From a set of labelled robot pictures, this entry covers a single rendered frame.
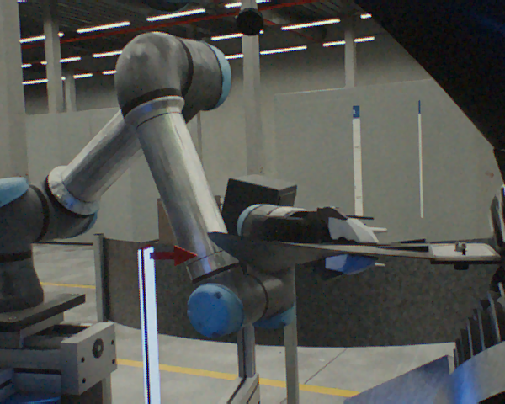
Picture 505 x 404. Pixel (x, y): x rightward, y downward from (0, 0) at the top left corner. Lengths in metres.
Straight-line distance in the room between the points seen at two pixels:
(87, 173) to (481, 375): 0.88
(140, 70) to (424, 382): 0.58
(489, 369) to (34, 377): 0.86
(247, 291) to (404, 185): 5.95
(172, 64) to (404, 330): 1.82
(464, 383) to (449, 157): 6.23
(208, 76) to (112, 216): 9.63
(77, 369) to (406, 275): 1.66
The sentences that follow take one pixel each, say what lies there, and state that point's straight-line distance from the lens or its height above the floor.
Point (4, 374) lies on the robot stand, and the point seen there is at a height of 0.94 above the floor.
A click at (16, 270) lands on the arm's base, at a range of 1.23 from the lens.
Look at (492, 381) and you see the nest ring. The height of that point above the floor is 1.12.
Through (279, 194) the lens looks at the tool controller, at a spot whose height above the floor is 1.22.
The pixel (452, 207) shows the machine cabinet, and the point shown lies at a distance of 6.75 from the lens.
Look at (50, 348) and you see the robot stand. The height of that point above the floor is 0.98.
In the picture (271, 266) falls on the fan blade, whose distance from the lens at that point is 0.81.
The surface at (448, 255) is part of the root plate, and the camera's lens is 0.66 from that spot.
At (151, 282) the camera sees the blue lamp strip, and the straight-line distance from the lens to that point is 0.76.
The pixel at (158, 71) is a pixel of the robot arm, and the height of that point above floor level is 1.42.
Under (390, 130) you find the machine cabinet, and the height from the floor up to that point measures 1.57.
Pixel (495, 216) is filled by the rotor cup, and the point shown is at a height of 1.22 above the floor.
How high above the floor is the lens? 1.28
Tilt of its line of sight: 3 degrees down
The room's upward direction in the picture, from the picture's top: 2 degrees counter-clockwise
